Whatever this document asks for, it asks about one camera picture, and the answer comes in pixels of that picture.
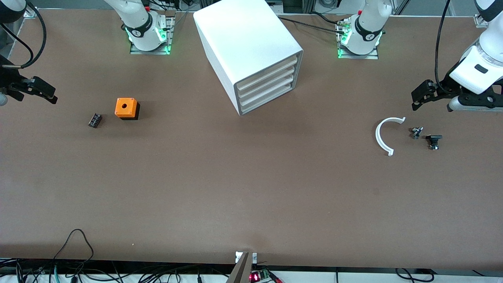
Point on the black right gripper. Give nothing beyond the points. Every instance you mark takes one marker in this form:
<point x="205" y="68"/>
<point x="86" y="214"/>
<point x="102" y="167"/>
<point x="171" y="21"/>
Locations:
<point x="8" y="81"/>

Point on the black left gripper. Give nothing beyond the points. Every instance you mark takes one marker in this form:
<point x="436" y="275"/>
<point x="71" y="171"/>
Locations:
<point x="445" y="86"/>

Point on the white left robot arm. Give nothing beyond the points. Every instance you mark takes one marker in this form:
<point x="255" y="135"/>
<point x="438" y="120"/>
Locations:
<point x="367" y="31"/>

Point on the small silver metal part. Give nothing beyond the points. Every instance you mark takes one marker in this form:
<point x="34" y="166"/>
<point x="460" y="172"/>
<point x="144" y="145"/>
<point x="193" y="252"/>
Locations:
<point x="416" y="133"/>

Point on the small black plastic part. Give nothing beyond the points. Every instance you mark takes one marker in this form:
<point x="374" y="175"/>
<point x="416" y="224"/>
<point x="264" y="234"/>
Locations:
<point x="434" y="138"/>

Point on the small black terminal block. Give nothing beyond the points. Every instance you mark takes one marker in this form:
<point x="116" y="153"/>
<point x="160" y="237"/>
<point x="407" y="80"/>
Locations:
<point x="94" y="120"/>

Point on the white curved plastic arc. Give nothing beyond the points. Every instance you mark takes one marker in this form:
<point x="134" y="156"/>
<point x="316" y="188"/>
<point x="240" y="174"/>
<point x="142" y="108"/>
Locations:
<point x="378" y="135"/>

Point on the aluminium corner profile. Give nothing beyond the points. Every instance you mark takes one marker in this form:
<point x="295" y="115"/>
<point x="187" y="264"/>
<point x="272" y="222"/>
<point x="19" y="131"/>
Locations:
<point x="30" y="12"/>
<point x="481" y="20"/>

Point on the circuit board with red light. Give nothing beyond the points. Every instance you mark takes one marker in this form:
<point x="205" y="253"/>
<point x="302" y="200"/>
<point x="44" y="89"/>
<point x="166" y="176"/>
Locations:
<point x="255" y="277"/>

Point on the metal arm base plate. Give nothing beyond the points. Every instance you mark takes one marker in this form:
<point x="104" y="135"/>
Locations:
<point x="373" y="56"/>
<point x="135" y="51"/>

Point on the orange button enclosure box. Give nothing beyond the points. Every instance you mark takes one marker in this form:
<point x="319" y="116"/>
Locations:
<point x="125" y="107"/>

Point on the aluminium camera mount profile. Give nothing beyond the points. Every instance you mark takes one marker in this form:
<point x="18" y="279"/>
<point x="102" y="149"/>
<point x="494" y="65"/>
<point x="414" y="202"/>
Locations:
<point x="241" y="271"/>

